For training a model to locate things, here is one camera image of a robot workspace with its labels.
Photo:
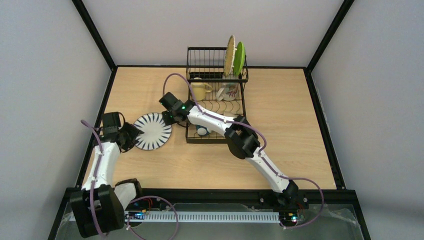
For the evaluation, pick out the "green plastic plate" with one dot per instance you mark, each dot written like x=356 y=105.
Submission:
x=239 y=59

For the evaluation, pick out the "yellow ceramic mug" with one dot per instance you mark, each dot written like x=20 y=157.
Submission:
x=200 y=90

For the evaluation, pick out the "woven bamboo plate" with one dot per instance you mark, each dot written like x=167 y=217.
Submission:
x=229 y=56

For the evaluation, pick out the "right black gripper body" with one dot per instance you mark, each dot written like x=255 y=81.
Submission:
x=169 y=117

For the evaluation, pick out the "black rimmed white bowl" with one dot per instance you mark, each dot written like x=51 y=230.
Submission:
x=202 y=131

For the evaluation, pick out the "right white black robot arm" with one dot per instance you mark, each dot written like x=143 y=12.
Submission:
x=240 y=137

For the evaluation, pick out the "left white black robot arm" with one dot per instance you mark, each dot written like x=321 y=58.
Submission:
x=98 y=207

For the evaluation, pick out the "blue striped white plate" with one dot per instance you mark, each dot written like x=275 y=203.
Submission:
x=155 y=132

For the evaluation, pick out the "white slotted cable duct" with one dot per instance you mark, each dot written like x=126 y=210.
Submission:
x=201 y=217

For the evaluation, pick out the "plain white bowl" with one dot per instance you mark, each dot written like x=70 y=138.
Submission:
x=229 y=114

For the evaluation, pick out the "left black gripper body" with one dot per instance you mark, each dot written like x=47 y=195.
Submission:
x=131 y=134

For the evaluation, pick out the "black wire dish rack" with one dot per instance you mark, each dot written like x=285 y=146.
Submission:
x=206 y=64

